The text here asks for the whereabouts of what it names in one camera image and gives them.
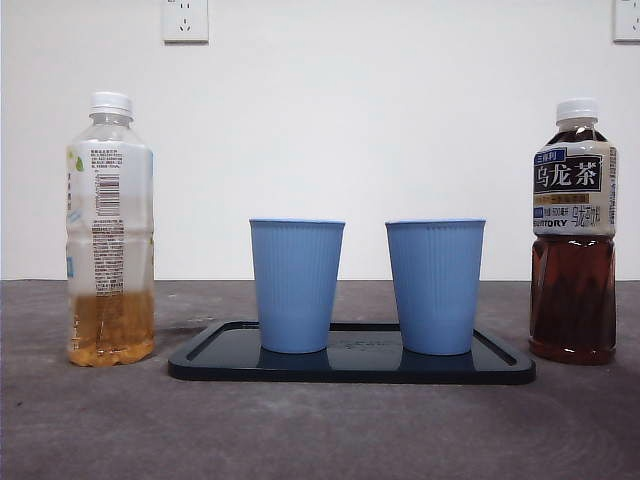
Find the pale jasmine tea bottle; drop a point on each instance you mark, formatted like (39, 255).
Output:
(110, 325)

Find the dark oolong tea bottle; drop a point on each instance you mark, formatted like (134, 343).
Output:
(572, 300)

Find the blue ribbed plastic cup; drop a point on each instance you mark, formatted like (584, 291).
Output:
(295, 290)
(435, 290)

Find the dark navy rectangular tray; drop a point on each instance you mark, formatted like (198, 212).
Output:
(360, 367)

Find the white wall socket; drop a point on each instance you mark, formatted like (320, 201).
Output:
(627, 20)
(185, 22)

